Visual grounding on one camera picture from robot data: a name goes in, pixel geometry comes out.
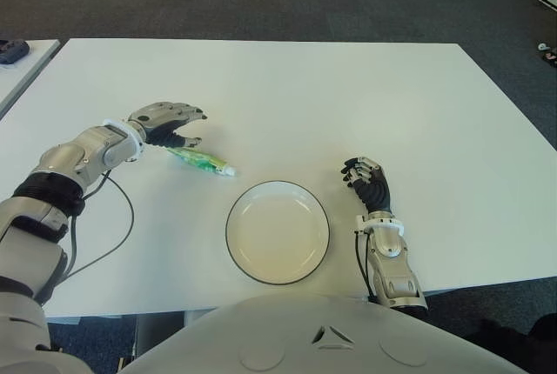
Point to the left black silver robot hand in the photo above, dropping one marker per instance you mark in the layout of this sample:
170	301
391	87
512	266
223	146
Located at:
161	119

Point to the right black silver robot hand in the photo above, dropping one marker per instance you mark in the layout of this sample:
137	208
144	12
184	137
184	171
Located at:
372	187

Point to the green toothpaste tube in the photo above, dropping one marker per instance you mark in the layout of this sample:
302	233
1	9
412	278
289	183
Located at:
200	161

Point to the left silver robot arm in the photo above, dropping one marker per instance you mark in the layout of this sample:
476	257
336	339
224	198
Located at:
87	152

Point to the white plate with black rim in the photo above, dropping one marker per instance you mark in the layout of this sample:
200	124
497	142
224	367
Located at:
276	235

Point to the white side table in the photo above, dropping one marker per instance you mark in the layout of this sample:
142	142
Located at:
17	78

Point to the dark blue controller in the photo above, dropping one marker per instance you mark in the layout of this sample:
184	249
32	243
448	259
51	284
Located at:
12	52

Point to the silver robot torso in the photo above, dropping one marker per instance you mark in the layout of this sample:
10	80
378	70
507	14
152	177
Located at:
304	348

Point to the small white round item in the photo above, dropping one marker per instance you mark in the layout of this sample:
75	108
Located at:
541	46

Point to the red black slippers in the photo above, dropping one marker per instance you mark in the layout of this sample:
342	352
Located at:
550	55

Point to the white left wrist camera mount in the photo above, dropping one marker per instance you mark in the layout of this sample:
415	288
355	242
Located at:
132	137

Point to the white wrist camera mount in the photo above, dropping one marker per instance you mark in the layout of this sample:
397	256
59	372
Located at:
385	226
132	137

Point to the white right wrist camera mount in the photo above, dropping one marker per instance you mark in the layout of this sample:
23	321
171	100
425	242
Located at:
385	226

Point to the grey table frame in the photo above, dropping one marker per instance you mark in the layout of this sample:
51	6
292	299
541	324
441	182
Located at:
156	335

